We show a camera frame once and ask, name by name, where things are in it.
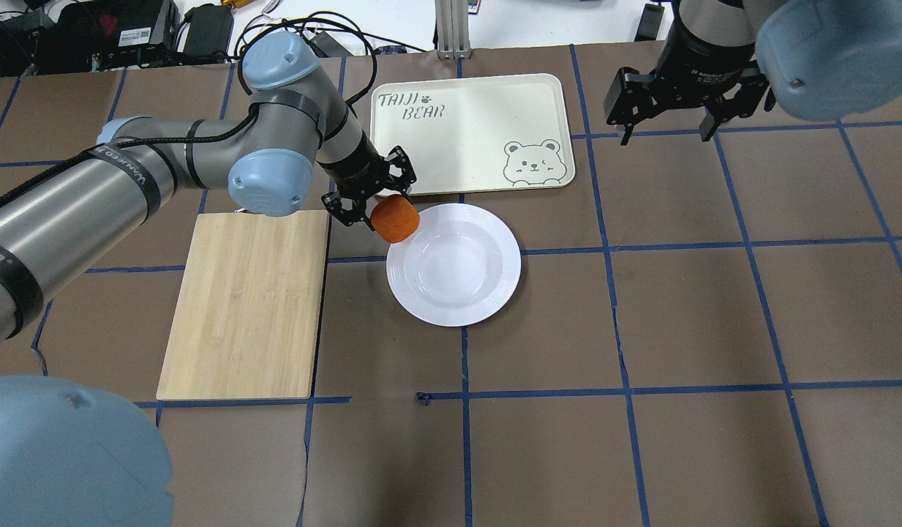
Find orange fruit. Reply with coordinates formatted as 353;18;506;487
369;194;421;244

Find aluminium profile post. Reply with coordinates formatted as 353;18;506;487
435;0;472;60

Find black electronics box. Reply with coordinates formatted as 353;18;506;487
0;1;180;78

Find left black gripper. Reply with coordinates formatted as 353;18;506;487
320;146;417;231

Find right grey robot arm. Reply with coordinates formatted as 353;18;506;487
604;1;902;144

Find wooden cutting board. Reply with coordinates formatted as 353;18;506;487
157;210;329;401

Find cream bear tray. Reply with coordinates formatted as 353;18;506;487
369;73;576;196

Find black power adapter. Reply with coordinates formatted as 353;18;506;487
181;4;233;64

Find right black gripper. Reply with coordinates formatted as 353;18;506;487
604;64;775;146

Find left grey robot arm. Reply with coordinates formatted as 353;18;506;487
0;26;416;526

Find white round plate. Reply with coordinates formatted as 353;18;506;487
386;203;522;327

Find black cable bundle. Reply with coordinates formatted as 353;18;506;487
233;0;429;103

